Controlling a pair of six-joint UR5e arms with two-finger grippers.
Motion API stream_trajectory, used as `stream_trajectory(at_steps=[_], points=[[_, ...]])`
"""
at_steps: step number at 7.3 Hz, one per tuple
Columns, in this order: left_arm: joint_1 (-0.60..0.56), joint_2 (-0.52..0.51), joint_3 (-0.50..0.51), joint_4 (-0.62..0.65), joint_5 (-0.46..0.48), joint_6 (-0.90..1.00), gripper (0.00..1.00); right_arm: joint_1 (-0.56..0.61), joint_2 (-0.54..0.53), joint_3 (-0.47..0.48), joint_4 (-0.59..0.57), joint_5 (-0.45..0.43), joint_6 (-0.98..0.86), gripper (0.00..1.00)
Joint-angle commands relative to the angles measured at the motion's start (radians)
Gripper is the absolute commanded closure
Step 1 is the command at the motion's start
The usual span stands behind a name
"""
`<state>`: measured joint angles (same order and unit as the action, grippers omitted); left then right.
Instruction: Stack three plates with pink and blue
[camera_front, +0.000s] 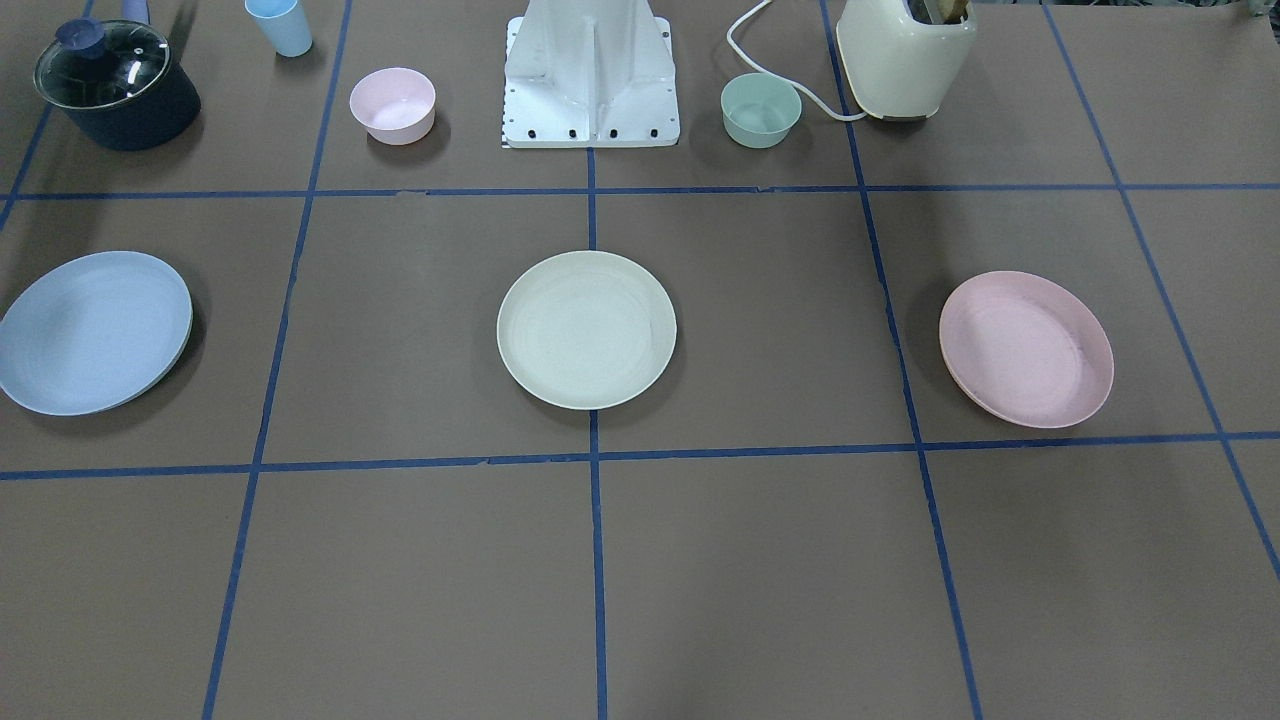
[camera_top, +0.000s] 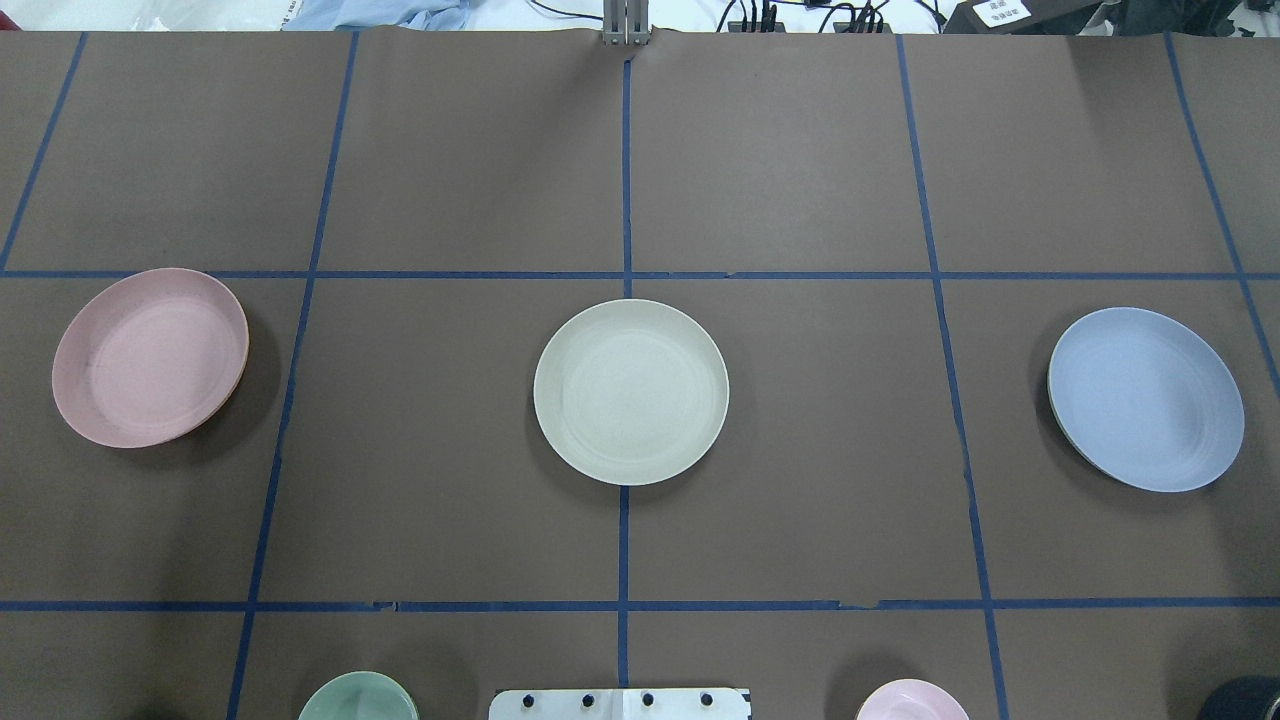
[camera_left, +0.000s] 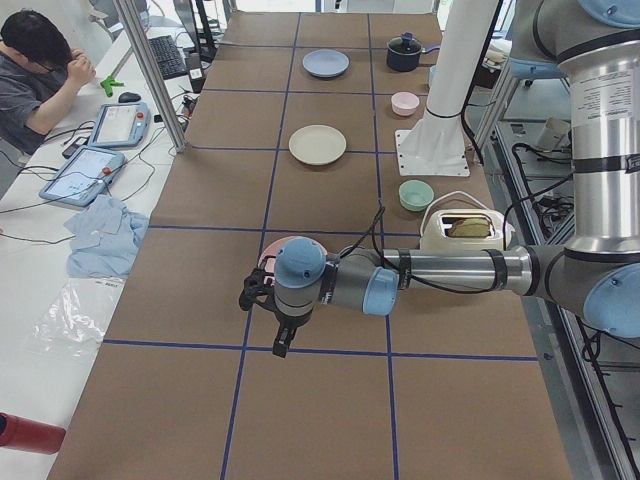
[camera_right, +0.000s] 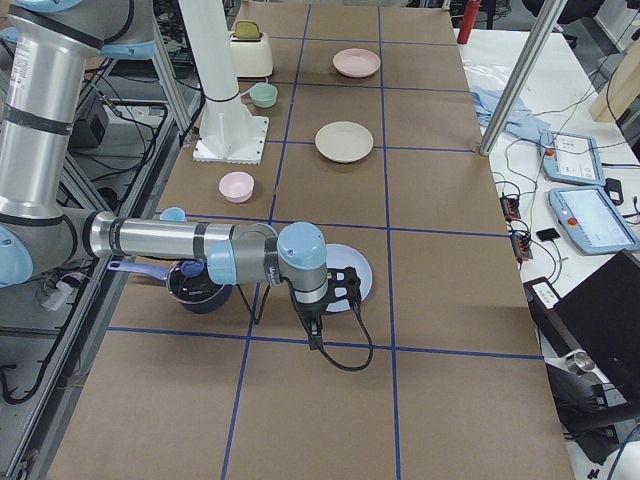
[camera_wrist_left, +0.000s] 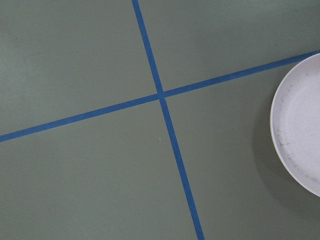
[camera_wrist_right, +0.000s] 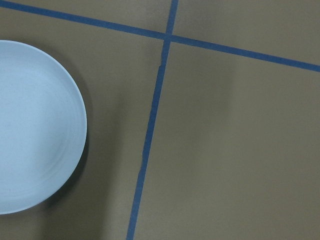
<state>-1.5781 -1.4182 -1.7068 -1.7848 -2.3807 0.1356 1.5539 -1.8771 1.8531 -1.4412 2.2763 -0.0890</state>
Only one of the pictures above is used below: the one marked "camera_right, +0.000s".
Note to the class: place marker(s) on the green bowl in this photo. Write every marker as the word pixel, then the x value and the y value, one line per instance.
pixel 263 95

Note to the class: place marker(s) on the near teach pendant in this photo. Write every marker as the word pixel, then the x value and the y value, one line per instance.
pixel 591 220

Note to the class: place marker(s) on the dark blue pot with lid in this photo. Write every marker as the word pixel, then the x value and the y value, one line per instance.
pixel 187 282

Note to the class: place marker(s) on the pink plate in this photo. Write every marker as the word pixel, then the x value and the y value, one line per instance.
pixel 356 62

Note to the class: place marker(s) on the aluminium frame post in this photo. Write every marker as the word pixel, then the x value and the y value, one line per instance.
pixel 533 46

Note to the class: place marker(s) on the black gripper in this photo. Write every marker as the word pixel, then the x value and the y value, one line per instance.
pixel 308 312

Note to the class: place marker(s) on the teach pendant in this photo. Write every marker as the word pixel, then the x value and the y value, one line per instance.
pixel 571 158
pixel 591 220

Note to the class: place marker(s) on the light blue cup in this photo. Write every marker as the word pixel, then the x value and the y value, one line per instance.
pixel 173 214

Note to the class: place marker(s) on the red bottle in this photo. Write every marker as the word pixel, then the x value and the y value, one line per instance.
pixel 468 21

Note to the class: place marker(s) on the far teach pendant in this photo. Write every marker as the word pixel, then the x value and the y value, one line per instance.
pixel 571 158

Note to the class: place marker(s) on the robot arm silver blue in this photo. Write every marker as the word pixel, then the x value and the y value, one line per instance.
pixel 55 39

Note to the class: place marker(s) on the cream toaster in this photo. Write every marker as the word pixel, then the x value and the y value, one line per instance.
pixel 251 50

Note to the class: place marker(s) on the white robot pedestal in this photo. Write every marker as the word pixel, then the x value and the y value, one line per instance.
pixel 228 132

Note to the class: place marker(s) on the cream plate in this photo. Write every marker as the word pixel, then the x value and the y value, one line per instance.
pixel 344 141

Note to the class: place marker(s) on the pink bowl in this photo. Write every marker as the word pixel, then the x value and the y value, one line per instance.
pixel 237 186

